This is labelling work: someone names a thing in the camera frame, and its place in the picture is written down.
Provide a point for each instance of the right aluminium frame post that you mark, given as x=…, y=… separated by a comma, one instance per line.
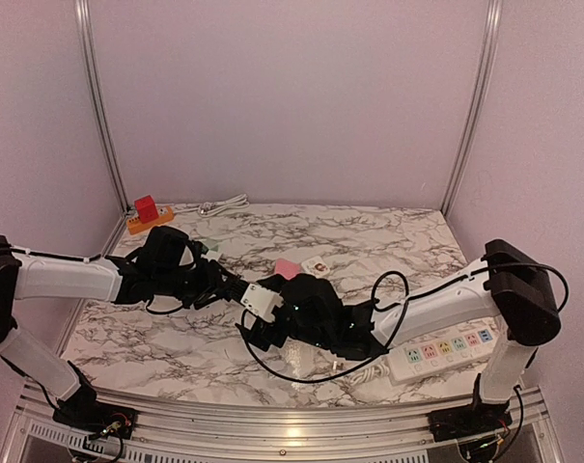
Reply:
x=479, y=93

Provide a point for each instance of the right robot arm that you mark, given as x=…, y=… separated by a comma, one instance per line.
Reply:
x=504, y=283

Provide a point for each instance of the left aluminium frame post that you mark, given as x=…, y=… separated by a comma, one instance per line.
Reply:
x=88, y=49

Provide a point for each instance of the aluminium frame post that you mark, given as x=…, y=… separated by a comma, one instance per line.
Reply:
x=88, y=49
x=479, y=93

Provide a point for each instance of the aluminium front rail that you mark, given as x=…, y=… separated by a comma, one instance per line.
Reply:
x=167, y=430

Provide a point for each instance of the pink triangular power strip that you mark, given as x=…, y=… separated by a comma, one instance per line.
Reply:
x=286, y=269

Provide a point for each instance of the white small charger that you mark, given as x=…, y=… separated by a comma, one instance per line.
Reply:
x=216, y=258

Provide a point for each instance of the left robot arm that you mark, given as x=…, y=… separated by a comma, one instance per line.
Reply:
x=168, y=265

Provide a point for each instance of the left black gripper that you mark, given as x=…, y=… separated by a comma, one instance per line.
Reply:
x=210, y=284

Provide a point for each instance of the red cube socket adapter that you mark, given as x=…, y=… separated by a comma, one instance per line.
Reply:
x=146, y=209

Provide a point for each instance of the white multicolour power strip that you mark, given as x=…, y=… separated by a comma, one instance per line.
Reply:
x=440, y=351

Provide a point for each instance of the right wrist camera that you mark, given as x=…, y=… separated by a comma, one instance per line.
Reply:
x=261, y=302

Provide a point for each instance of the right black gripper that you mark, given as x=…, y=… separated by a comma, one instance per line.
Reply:
x=262, y=336

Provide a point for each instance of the green grey plug adapter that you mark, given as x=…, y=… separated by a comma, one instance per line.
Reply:
x=210, y=246

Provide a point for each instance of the white cube socket adapter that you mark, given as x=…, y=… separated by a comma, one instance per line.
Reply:
x=315, y=266

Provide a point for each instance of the orange power strip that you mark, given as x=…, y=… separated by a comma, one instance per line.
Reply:
x=135, y=225

